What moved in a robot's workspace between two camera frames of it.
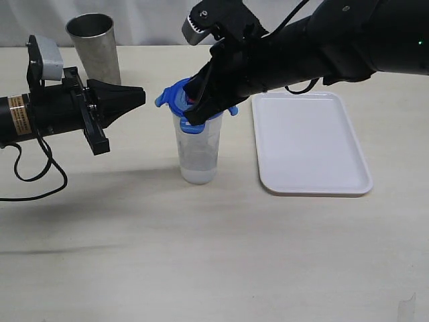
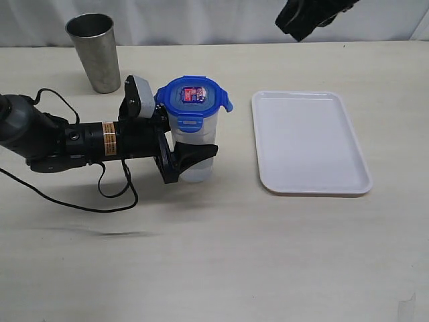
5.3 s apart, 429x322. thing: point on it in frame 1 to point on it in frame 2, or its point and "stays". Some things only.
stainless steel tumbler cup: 93,35 stays
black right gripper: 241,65 to 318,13
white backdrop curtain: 137,22 stays
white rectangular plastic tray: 308,143 stays
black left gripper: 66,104 to 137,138
